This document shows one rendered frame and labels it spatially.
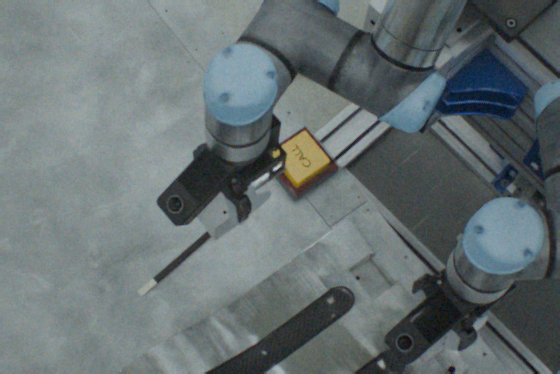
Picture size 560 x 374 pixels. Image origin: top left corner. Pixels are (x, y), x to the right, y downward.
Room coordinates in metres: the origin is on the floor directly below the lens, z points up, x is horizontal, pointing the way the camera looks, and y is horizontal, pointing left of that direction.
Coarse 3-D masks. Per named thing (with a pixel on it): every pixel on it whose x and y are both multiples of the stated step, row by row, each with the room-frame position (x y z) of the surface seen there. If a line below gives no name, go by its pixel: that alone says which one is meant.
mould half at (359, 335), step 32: (352, 224) 0.57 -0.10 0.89; (320, 256) 0.52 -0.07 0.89; (352, 256) 0.52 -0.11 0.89; (256, 288) 0.46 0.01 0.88; (288, 288) 0.46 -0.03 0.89; (320, 288) 0.47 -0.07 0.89; (352, 288) 0.48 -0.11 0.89; (224, 320) 0.41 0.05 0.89; (256, 320) 0.41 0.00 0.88; (352, 320) 0.43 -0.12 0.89; (384, 320) 0.44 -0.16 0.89; (160, 352) 0.34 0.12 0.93; (192, 352) 0.35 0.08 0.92; (224, 352) 0.36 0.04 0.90; (320, 352) 0.39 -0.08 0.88; (352, 352) 0.39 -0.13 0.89; (448, 352) 0.41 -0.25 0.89
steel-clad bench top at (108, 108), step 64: (0, 0) 0.87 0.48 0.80; (64, 0) 0.88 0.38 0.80; (128, 0) 0.90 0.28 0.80; (192, 0) 0.92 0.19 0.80; (0, 64) 0.76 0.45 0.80; (64, 64) 0.78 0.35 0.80; (128, 64) 0.79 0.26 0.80; (192, 64) 0.81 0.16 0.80; (0, 128) 0.66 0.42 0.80; (64, 128) 0.67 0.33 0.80; (128, 128) 0.69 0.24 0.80; (192, 128) 0.71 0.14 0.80; (0, 192) 0.56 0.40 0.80; (64, 192) 0.57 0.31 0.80; (128, 192) 0.59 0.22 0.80; (320, 192) 0.64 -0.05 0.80; (0, 256) 0.46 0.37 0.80; (64, 256) 0.48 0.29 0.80; (128, 256) 0.50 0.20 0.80; (192, 256) 0.51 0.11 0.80; (256, 256) 0.53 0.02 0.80; (384, 256) 0.56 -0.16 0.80; (0, 320) 0.37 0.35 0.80; (64, 320) 0.39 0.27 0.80; (128, 320) 0.41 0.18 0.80; (192, 320) 0.42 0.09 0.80
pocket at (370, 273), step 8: (368, 256) 0.53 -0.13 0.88; (360, 264) 0.52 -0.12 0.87; (368, 264) 0.52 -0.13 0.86; (376, 264) 0.52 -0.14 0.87; (352, 272) 0.51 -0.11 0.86; (360, 272) 0.51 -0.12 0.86; (368, 272) 0.51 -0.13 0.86; (376, 272) 0.51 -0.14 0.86; (384, 272) 0.51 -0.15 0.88; (360, 280) 0.50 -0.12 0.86; (368, 280) 0.50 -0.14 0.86; (376, 280) 0.50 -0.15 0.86; (384, 280) 0.51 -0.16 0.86; (392, 280) 0.50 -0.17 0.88; (368, 288) 0.49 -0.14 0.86; (376, 288) 0.49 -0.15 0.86; (384, 288) 0.49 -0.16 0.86; (376, 296) 0.48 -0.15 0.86
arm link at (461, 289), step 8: (448, 264) 0.44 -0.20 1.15; (448, 272) 0.43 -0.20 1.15; (456, 272) 0.43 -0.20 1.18; (456, 280) 0.42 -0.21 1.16; (456, 288) 0.42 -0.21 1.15; (464, 288) 0.41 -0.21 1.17; (464, 296) 0.41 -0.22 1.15; (472, 296) 0.41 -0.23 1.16; (480, 296) 0.41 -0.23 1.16; (488, 296) 0.41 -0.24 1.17; (496, 296) 0.41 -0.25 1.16
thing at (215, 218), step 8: (264, 176) 0.60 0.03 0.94; (256, 184) 0.58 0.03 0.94; (216, 200) 0.54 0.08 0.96; (224, 200) 0.54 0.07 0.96; (208, 208) 0.53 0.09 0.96; (216, 208) 0.53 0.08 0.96; (224, 208) 0.53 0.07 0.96; (200, 216) 0.53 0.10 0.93; (208, 216) 0.52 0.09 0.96; (216, 216) 0.52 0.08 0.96; (224, 216) 0.52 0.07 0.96; (208, 224) 0.52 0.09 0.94; (216, 224) 0.51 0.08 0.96; (224, 224) 0.52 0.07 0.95; (232, 224) 0.53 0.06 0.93; (208, 232) 0.52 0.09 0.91; (216, 232) 0.51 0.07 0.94; (224, 232) 0.52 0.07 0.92; (216, 240) 0.51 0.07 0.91
